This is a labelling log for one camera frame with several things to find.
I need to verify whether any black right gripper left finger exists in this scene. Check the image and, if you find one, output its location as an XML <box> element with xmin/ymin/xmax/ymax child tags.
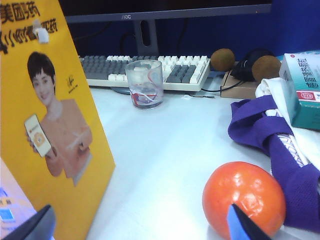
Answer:
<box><xmin>4</xmin><ymin>204</ymin><xmax>56</xmax><ymax>240</ymax></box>

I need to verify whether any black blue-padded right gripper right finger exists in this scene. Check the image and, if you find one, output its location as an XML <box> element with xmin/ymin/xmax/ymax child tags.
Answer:
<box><xmin>226</xmin><ymin>203</ymin><xmax>273</xmax><ymax>240</ymax></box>

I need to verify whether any orange fruit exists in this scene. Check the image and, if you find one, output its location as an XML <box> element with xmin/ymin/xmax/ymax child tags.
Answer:
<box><xmin>201</xmin><ymin>161</ymin><xmax>287</xmax><ymax>240</ymax></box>

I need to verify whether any yellow printed paper bag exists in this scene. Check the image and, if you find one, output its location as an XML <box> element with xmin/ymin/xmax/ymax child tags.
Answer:
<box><xmin>0</xmin><ymin>0</ymin><xmax>116</xmax><ymax>240</ymax></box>

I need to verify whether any white fabric bag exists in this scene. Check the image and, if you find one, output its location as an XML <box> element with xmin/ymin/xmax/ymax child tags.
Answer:
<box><xmin>255</xmin><ymin>77</ymin><xmax>320</xmax><ymax>173</ymax></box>

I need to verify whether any purple cloth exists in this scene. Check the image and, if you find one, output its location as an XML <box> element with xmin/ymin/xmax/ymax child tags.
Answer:
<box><xmin>227</xmin><ymin>98</ymin><xmax>320</xmax><ymax>227</ymax></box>

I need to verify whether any teal and white medicine box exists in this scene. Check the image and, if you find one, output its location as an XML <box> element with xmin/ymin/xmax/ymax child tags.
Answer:
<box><xmin>279</xmin><ymin>50</ymin><xmax>320</xmax><ymax>131</ymax></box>

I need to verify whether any black computer mouse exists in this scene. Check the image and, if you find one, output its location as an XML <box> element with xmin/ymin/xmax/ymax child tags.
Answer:
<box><xmin>229</xmin><ymin>48</ymin><xmax>276</xmax><ymax>82</ymax></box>

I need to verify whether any brown kiwi fruit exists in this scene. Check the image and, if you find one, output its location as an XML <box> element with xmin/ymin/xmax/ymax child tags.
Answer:
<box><xmin>251</xmin><ymin>55</ymin><xmax>282</xmax><ymax>82</ymax></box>
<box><xmin>210</xmin><ymin>48</ymin><xmax>236</xmax><ymax>72</ymax></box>

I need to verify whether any white and grey keyboard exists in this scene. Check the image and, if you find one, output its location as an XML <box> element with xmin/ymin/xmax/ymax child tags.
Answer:
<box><xmin>78</xmin><ymin>54</ymin><xmax>211</xmax><ymax>92</ymax></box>

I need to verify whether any clear drinking glass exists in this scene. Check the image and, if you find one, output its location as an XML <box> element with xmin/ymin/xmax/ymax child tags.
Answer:
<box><xmin>124</xmin><ymin>59</ymin><xmax>165</xmax><ymax>110</ymax></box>

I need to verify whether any black computer monitor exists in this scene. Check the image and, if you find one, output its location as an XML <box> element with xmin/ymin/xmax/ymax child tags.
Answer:
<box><xmin>57</xmin><ymin>0</ymin><xmax>273</xmax><ymax>95</ymax></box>

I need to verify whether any thin black mouse cable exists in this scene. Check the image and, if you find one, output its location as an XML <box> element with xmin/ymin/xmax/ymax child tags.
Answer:
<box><xmin>201</xmin><ymin>79</ymin><xmax>242</xmax><ymax>99</ymax></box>

